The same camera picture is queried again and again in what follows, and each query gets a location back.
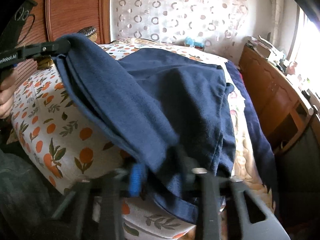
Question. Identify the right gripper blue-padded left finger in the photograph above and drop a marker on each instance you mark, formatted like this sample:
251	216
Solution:
92	209

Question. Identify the navy printed t-shirt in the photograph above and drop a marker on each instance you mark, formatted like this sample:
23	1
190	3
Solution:
150	103

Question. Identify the left hand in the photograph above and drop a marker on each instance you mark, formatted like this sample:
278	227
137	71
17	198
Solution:
8	79

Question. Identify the floral quilt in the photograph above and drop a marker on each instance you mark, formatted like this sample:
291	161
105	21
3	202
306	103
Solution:
244	165

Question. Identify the navy blue blanket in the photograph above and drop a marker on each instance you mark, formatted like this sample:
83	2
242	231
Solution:
262	152

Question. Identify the wooden wardrobe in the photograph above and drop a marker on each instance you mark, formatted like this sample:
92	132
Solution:
54	18

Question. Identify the orange-print white bedsheet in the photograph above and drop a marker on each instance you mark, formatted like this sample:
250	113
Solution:
66	146

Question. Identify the black circle-patterned garment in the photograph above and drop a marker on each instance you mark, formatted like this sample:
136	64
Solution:
89	32

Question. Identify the wooden side cabinet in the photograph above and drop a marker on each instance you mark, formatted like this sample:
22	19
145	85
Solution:
283	112

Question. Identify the pink figurine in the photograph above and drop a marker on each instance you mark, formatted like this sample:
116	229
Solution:
291	69

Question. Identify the stack of books and papers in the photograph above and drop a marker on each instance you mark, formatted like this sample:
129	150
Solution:
267	50

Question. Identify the blue tissue box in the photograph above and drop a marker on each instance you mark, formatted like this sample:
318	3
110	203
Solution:
189	42

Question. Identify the window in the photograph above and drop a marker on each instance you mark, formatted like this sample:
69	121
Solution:
305	53

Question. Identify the circle-patterned sheer curtain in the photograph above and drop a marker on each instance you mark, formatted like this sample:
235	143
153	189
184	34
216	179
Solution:
217	25

